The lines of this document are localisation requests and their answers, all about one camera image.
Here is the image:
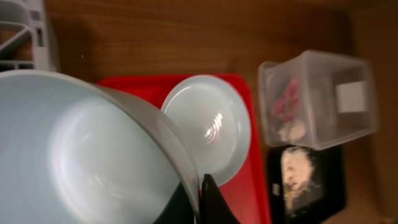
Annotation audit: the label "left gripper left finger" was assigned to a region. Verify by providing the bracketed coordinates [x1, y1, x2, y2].
[154, 183, 195, 224]

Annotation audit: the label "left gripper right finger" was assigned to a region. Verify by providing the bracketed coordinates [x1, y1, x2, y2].
[200, 174, 240, 224]

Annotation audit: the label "rice food scraps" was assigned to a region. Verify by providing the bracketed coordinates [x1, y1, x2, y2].
[280, 146, 324, 217]

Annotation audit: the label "red plastic tray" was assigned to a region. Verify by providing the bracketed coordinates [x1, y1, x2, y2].
[97, 73, 271, 223]

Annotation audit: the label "grey dishwasher rack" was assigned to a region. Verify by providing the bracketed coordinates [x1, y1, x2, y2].
[1, 0, 61, 72]

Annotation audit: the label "white tissue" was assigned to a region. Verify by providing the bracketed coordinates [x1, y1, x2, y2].
[278, 119, 307, 144]

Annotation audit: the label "light blue plate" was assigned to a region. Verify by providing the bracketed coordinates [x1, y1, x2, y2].
[161, 75, 252, 185]

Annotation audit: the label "light blue bowl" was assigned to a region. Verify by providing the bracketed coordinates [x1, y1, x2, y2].
[1, 70, 200, 223]

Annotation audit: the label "clear plastic bin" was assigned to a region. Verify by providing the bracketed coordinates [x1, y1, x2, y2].
[257, 50, 379, 150]

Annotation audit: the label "black waste tray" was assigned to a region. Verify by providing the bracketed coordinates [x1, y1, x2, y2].
[266, 145, 346, 223]

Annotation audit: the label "red snack wrapper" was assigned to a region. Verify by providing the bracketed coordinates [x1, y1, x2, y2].
[272, 77, 300, 121]

